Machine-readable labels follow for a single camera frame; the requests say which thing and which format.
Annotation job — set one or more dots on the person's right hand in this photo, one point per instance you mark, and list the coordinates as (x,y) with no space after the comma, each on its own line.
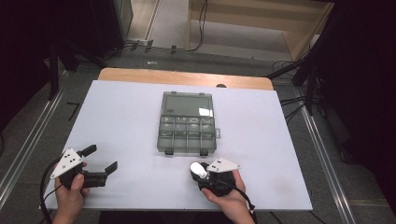
(233,202)

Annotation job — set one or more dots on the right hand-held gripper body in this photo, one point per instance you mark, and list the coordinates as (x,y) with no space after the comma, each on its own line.
(222,174)

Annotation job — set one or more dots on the wooden step platform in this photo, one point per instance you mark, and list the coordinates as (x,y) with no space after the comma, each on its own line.
(243,18)

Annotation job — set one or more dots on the black metal stand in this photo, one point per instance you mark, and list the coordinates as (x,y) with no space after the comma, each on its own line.
(54,68)
(311,77)

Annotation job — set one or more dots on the smoky transparent plastic storage box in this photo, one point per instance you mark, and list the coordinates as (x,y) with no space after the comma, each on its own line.
(186,124)

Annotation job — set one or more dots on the black curtain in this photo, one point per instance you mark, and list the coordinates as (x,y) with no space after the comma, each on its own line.
(367,93)

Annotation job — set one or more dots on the white board table cover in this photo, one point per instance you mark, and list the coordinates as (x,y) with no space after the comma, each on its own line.
(124,118)

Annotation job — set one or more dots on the black round table grommet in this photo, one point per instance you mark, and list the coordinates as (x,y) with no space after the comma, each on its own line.
(221,85)

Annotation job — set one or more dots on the wooden table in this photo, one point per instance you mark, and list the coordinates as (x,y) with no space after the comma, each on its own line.
(174,77)

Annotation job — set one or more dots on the metal floor rail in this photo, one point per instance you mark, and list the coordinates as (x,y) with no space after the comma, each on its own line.
(327,161)
(28,146)

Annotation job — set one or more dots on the dark glass-fronted cabinet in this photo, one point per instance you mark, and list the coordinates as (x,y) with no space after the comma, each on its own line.
(109,25)

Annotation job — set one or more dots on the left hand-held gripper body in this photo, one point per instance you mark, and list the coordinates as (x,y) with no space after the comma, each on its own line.
(67,161)

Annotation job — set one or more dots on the person's left hand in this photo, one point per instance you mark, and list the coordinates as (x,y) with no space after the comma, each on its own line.
(70,199)

